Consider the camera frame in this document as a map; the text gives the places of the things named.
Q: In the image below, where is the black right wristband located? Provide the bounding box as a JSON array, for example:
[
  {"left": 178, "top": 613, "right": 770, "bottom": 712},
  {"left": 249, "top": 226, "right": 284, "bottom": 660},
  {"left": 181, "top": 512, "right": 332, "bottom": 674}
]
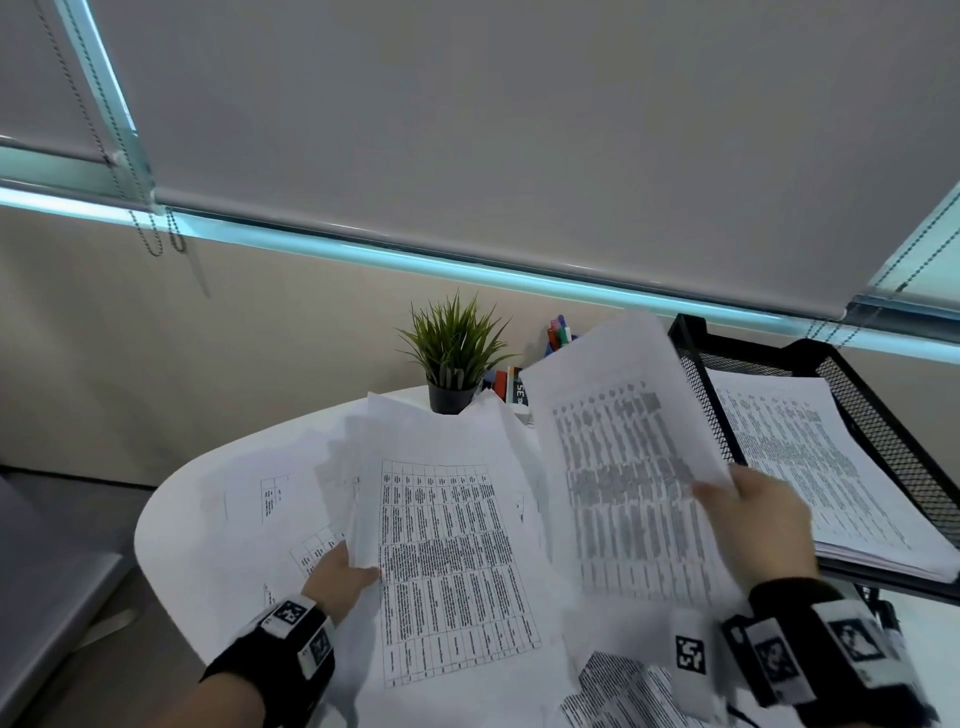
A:
[{"left": 719, "top": 575, "right": 943, "bottom": 728}]

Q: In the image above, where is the potted green plant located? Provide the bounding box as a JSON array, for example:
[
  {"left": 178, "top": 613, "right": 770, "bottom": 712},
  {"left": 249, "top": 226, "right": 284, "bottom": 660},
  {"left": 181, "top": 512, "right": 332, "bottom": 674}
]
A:
[{"left": 395, "top": 292, "right": 519, "bottom": 415}]

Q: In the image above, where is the wide grey roller blind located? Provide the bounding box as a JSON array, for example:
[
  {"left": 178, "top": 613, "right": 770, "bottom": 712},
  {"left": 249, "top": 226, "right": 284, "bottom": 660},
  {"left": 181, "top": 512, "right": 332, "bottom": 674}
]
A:
[{"left": 82, "top": 0, "right": 960, "bottom": 320}]

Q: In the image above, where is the grey low cabinet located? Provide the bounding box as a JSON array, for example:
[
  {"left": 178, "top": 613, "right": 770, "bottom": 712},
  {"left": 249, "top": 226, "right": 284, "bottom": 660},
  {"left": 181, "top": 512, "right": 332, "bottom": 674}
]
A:
[{"left": 0, "top": 472, "right": 140, "bottom": 728}]

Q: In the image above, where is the person's left forearm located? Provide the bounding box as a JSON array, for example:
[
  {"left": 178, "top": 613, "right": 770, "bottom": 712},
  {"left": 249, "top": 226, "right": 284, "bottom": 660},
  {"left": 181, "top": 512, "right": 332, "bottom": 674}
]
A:
[{"left": 146, "top": 671, "right": 264, "bottom": 728}]

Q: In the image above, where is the black wristband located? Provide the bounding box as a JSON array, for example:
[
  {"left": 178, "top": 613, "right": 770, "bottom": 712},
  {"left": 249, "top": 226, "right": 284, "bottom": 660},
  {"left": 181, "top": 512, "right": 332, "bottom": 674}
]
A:
[
  {"left": 719, "top": 575, "right": 943, "bottom": 728},
  {"left": 198, "top": 594, "right": 337, "bottom": 728}
]

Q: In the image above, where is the person's left hand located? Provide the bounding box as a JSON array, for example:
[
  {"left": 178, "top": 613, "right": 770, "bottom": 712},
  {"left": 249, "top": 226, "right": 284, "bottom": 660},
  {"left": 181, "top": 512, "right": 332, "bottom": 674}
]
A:
[{"left": 302, "top": 541, "right": 382, "bottom": 628}]

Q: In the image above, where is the metal bead chain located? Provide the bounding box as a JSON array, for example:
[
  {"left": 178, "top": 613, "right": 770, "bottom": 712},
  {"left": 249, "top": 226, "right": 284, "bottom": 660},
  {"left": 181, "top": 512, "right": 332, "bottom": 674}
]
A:
[
  {"left": 806, "top": 217, "right": 960, "bottom": 346},
  {"left": 33, "top": 0, "right": 187, "bottom": 258}
]

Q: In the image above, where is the person's right hand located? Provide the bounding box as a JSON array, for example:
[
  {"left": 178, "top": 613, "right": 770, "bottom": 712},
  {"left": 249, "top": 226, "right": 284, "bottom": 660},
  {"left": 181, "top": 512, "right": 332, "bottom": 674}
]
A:
[{"left": 689, "top": 464, "right": 820, "bottom": 598}]

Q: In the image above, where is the black left wristband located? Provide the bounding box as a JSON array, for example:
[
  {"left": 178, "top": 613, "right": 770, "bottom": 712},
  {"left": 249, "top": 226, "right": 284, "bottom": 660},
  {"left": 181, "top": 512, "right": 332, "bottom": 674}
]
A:
[{"left": 198, "top": 594, "right": 337, "bottom": 728}]

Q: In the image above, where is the pile of papers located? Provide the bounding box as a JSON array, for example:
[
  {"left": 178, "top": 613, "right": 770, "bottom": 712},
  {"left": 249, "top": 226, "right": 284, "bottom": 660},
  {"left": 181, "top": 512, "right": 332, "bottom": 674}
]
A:
[{"left": 198, "top": 389, "right": 751, "bottom": 728}]

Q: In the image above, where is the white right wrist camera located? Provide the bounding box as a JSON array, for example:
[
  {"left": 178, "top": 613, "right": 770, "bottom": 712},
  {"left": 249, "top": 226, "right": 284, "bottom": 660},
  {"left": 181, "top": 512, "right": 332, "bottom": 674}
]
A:
[{"left": 669, "top": 608, "right": 725, "bottom": 721}]

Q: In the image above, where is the black mesh paper tray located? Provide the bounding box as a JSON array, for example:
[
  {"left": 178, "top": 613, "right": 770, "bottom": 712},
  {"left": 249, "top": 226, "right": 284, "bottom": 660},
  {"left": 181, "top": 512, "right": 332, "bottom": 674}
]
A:
[{"left": 667, "top": 313, "right": 960, "bottom": 605}]

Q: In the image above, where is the white table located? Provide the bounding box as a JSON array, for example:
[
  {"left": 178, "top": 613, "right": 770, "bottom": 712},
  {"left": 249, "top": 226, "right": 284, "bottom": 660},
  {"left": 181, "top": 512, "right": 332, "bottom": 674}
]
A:
[{"left": 133, "top": 386, "right": 960, "bottom": 728}]

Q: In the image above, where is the glass window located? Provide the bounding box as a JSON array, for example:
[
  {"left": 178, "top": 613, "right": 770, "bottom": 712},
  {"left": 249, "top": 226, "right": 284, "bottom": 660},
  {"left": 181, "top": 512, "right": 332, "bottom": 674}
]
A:
[{"left": 0, "top": 0, "right": 960, "bottom": 365}]

